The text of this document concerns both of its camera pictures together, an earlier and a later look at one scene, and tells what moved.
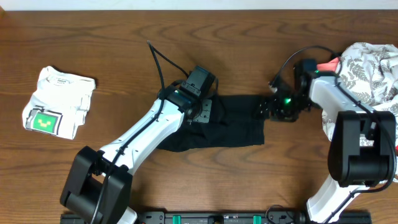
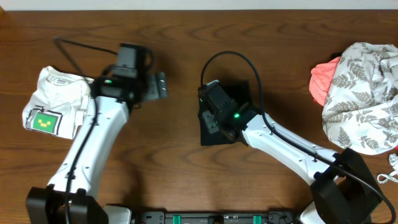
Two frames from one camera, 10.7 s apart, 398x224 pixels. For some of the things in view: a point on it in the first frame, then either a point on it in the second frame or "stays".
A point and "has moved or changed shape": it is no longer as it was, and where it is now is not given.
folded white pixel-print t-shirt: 59,104 stays
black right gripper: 273,100 to 211,127
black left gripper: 206,116 to 154,92
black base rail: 216,217 stays
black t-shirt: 236,122 has moved or changed shape
